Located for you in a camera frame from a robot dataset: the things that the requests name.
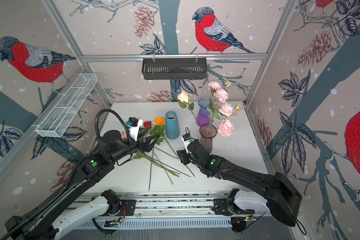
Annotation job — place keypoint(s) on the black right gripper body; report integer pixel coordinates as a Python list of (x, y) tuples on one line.
[(188, 157)]

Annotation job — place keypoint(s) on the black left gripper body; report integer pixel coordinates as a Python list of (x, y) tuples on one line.
[(141, 145)]

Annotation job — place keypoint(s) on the orange artificial rose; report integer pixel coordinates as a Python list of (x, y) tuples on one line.
[(160, 129)]

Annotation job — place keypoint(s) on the pink peony spray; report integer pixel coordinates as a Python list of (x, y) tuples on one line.
[(218, 95), (223, 113)]

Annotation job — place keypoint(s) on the cream peach artificial rose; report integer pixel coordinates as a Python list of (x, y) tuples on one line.
[(184, 102)]

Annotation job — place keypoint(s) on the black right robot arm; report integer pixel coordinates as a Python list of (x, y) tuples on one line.
[(283, 199)]

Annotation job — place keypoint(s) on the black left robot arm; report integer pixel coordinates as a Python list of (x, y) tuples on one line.
[(48, 221)]

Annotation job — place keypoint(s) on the pink grey glass vase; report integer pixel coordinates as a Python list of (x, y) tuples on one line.
[(207, 132)]

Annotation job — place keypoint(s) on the teal ceramic vase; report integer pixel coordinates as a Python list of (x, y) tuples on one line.
[(172, 125)]

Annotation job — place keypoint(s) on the blue purple glass vase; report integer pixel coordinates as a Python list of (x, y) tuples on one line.
[(203, 116)]

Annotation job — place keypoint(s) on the red artificial rose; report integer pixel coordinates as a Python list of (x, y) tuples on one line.
[(147, 124)]

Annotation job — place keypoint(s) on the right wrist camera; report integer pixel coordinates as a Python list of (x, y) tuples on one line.
[(187, 139)]

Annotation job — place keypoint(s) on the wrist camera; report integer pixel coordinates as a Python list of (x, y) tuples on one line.
[(134, 125), (187, 139)]

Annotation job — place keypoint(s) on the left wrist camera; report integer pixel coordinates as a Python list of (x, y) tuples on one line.
[(134, 125)]

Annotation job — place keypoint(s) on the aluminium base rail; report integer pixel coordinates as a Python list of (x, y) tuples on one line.
[(167, 211)]

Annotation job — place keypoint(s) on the black hanging wire basket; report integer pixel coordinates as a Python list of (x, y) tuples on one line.
[(174, 69)]

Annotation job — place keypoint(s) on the white wire mesh shelf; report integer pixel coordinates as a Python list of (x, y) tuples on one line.
[(63, 112)]

